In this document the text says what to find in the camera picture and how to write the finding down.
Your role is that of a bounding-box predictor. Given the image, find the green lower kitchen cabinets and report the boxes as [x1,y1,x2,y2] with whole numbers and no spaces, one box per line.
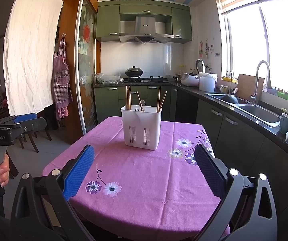
[94,86,288,240]

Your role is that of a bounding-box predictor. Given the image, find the plastic bag on counter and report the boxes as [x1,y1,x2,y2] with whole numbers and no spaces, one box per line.
[95,73,124,84]

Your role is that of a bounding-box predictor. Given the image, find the wooden cutting board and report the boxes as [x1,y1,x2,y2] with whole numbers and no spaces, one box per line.
[236,74,265,104]

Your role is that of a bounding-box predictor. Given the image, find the white rice cooker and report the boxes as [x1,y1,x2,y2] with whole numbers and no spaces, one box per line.
[181,74,199,87]

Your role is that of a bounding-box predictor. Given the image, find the black gas stove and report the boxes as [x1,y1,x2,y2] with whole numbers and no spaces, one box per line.
[123,76,168,83]

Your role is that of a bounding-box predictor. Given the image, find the black wok with lid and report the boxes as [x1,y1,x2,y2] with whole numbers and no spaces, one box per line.
[125,66,143,78]

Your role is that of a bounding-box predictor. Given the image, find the steel range hood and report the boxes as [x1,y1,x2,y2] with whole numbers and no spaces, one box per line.
[119,14,174,44]

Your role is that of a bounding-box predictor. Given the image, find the white hanging cloth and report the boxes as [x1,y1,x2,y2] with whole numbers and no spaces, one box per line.
[3,0,63,115]

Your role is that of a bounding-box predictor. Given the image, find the grey green mug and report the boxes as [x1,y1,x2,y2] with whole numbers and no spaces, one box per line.
[279,108,288,134]

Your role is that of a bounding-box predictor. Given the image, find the small kettle pot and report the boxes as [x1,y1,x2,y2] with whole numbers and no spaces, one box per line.
[173,74,182,82]

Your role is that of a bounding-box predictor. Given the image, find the purple checked apron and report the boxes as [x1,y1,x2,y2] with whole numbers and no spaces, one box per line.
[52,34,73,120]

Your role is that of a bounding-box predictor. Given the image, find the white plastic utensil holder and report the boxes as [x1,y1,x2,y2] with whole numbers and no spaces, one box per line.
[121,105,161,150]

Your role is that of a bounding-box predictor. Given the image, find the left hand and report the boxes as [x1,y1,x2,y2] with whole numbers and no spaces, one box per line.
[0,154,10,187]

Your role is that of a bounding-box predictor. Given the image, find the pink floral tablecloth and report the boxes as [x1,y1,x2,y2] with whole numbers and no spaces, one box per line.
[43,117,220,240]

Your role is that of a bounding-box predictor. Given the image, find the green upper kitchen cabinets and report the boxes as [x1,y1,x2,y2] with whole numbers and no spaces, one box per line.
[96,0,192,44]

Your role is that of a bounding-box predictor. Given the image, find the clear plastic spoon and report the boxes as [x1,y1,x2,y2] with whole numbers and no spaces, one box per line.
[140,100,146,111]

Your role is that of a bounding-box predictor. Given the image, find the green kitchen cabinets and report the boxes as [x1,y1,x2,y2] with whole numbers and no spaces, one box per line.
[94,86,288,240]
[96,0,192,44]

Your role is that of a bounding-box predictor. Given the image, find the steel kitchen sink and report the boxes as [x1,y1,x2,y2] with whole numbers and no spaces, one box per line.
[206,94,281,127]

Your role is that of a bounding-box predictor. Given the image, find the ridged wooden chopstick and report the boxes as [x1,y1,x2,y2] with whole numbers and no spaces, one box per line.
[136,91,144,112]

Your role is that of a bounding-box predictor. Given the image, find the chrome kitchen faucet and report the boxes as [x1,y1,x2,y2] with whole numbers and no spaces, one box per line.
[250,60,272,106]

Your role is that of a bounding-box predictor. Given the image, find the white plastic bucket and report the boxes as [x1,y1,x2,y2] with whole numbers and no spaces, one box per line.
[198,72,218,93]

